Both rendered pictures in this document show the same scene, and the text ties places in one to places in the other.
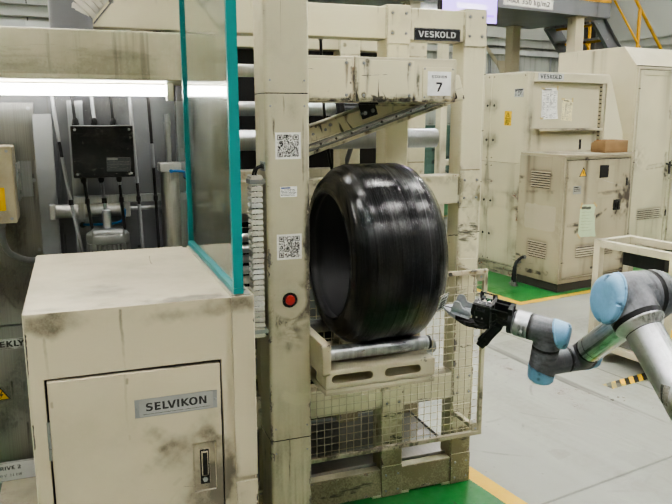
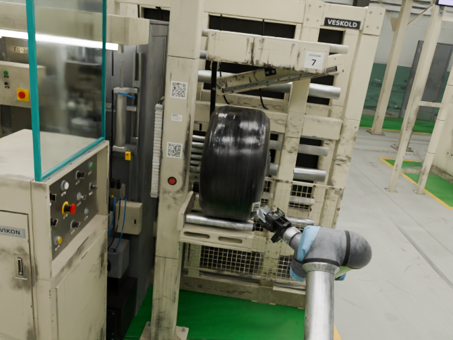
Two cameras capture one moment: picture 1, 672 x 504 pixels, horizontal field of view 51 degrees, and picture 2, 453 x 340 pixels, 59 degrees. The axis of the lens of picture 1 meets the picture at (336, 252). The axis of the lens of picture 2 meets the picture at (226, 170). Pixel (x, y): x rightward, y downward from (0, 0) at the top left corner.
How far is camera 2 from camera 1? 96 cm
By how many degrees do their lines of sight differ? 24
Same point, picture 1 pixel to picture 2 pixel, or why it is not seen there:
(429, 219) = (251, 153)
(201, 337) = (17, 200)
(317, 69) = (227, 41)
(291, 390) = (168, 231)
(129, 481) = not seen: outside the picture
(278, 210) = (169, 127)
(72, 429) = not seen: outside the picture
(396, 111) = (290, 74)
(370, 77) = (263, 50)
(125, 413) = not seen: outside the picture
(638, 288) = (323, 243)
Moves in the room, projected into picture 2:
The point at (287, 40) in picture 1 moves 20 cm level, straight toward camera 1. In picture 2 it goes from (184, 23) to (160, 21)
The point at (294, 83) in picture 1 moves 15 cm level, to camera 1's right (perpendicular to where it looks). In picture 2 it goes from (186, 51) to (216, 56)
